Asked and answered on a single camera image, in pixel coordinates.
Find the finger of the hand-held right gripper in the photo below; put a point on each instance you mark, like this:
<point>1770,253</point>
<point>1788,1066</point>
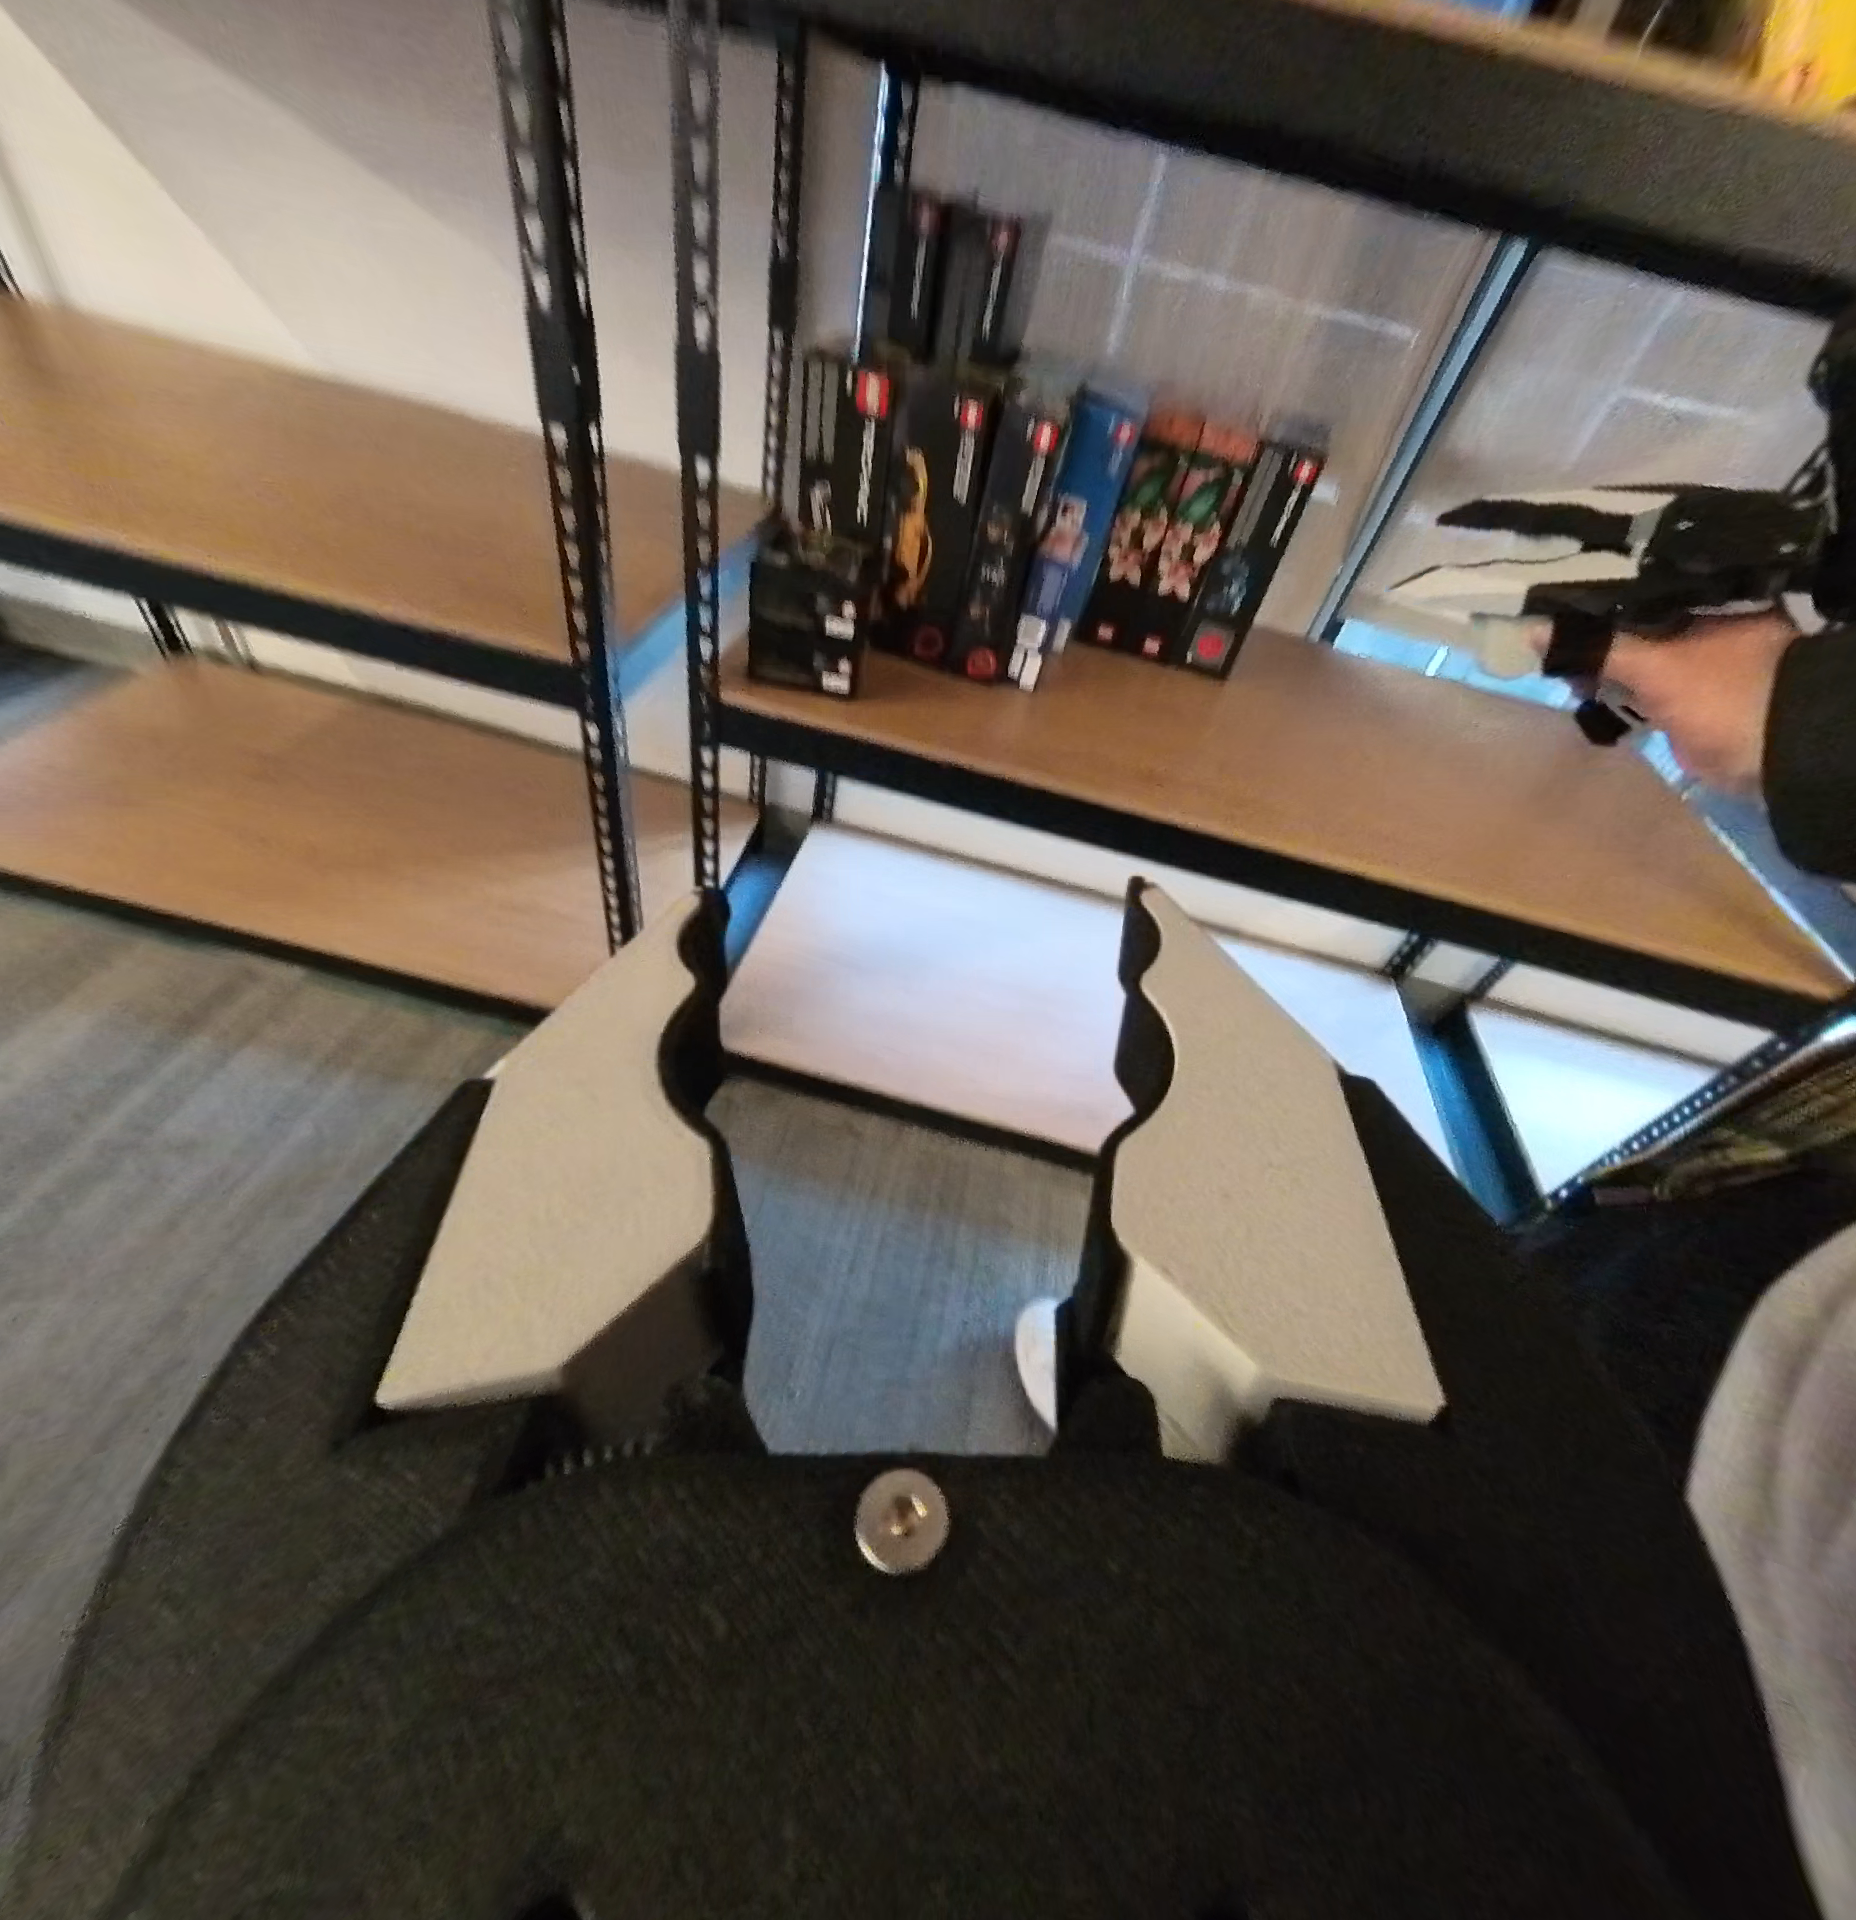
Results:
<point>1573,505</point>
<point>1484,581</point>

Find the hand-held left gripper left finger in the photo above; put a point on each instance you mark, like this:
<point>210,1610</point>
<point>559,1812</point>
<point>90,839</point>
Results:
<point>568,1229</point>

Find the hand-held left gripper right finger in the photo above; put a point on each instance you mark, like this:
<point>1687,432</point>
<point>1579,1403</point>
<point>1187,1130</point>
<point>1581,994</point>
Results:
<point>1257,1229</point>

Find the black shelving rack with goods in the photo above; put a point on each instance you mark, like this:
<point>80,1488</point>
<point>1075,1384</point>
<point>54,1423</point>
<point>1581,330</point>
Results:
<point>1316,748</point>

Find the person's right forearm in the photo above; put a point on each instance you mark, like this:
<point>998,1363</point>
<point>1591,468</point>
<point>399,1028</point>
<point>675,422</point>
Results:
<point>1829,748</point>

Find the person's right hand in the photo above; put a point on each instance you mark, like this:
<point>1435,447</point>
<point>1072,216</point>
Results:
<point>1723,704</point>

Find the person's white shoe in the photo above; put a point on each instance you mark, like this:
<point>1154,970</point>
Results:
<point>1038,1352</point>

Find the person's dark jacket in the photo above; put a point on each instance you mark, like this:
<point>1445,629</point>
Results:
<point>1616,1304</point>

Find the row of colourful toy boxes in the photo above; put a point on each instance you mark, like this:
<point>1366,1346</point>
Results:
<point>1812,45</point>

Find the row of dark toy boxes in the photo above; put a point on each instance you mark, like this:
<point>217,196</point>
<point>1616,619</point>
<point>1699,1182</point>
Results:
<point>927,498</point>

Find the person's white shirt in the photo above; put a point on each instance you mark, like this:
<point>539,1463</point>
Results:
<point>1812,1499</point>

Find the black rack bare wooden shelves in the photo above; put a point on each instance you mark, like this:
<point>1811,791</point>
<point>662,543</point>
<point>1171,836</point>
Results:
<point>268,451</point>

